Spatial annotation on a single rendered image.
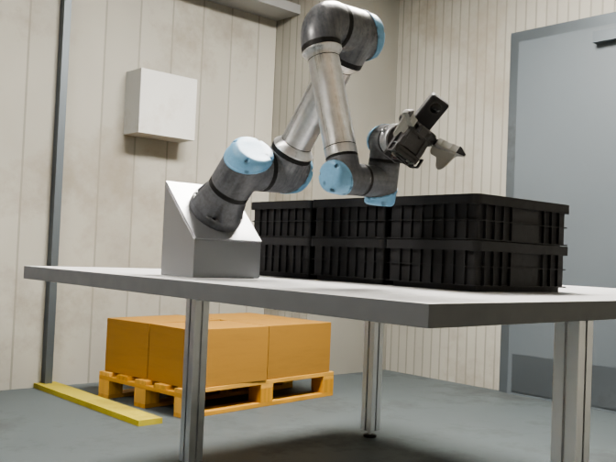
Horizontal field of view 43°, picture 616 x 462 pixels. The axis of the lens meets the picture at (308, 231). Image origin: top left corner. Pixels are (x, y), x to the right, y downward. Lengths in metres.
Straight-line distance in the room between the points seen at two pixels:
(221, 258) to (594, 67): 3.08
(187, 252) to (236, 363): 1.88
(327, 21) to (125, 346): 2.56
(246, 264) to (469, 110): 3.26
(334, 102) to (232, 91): 3.39
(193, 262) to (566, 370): 0.93
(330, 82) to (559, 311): 0.72
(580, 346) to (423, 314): 0.58
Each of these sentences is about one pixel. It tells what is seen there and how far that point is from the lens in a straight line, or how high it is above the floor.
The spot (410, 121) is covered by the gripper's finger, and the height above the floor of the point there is 1.05.
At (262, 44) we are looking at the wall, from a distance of 5.40.
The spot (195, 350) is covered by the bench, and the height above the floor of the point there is 0.42.
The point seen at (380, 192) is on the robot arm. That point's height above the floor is 0.92.
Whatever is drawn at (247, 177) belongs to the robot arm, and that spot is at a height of 0.96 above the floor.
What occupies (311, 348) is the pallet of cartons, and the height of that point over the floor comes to 0.27.
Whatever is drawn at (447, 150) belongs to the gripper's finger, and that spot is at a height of 1.00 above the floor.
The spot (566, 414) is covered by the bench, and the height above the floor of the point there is 0.45.
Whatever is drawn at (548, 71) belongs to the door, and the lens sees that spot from 4.86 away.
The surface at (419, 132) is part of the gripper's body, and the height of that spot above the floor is 1.04.
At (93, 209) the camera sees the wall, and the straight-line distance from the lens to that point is 4.59.
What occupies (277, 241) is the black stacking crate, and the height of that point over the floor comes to 0.81.
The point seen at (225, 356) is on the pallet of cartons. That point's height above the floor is 0.27.
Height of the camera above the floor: 0.77
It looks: 2 degrees up
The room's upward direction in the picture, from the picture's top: 2 degrees clockwise
